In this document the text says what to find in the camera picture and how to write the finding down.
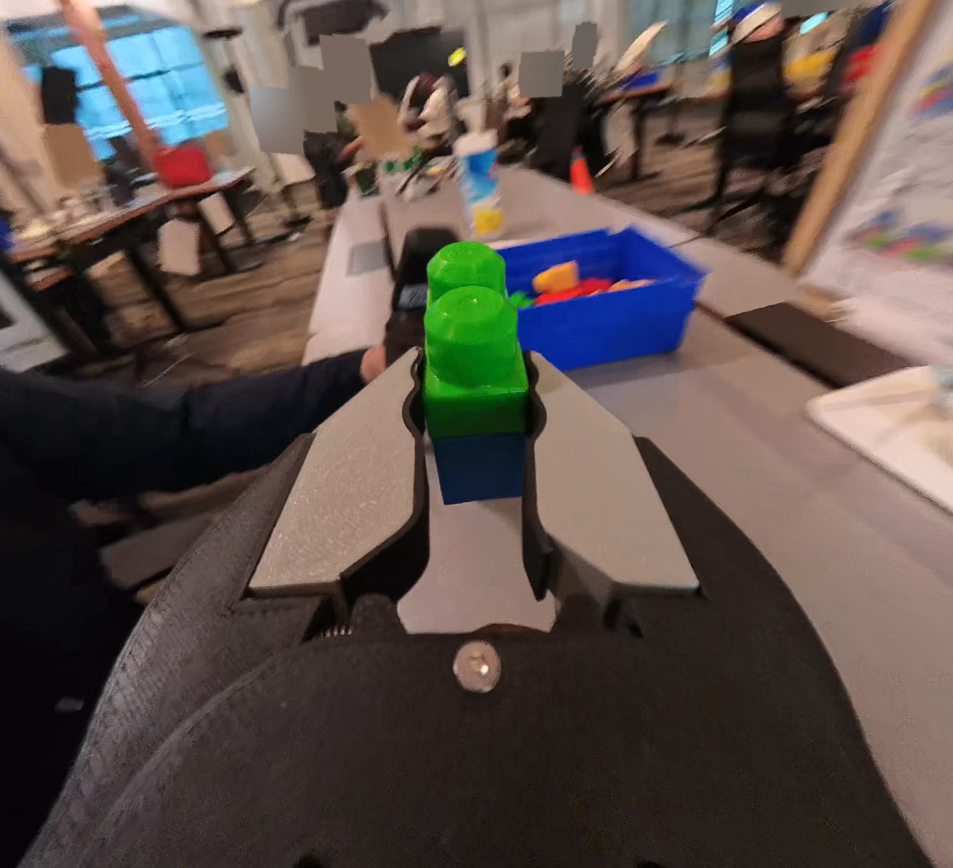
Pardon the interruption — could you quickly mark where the red building block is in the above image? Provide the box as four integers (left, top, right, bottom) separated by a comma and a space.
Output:
536, 277, 613, 305

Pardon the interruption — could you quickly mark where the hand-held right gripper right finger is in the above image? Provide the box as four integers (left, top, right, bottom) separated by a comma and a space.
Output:
523, 352, 702, 627

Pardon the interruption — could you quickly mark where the wooden-top background desk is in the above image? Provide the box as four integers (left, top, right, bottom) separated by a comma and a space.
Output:
0, 168, 258, 363

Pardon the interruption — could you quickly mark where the printed instruction sheet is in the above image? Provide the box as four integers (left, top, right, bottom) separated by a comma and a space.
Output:
808, 27, 953, 364

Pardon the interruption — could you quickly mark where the blue single-stud block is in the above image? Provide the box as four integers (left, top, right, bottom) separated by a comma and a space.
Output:
432, 431, 528, 506

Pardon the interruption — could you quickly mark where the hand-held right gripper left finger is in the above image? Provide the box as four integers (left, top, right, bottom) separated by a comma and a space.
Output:
248, 349, 431, 616

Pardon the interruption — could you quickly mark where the person's left forearm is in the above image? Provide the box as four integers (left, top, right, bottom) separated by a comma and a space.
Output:
0, 350, 367, 519

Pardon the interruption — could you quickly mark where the grey chair armrest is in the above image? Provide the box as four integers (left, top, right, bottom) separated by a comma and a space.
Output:
100, 511, 217, 590

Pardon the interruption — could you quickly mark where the instruction sheet on stand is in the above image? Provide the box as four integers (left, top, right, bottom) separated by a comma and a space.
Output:
782, 0, 953, 275

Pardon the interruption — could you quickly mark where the black mesh office chair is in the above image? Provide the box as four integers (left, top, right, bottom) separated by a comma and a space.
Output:
711, 4, 801, 232

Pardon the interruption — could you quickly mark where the wipes canister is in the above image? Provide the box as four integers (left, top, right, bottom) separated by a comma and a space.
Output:
454, 131, 507, 240

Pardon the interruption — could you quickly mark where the blue plastic bin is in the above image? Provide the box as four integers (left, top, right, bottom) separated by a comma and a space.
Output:
495, 226, 706, 372

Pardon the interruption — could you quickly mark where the red storage bin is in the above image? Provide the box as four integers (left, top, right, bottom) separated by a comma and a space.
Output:
152, 144, 213, 188

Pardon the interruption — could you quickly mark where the green two-stud block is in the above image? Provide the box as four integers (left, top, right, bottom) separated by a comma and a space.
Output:
423, 241, 531, 441

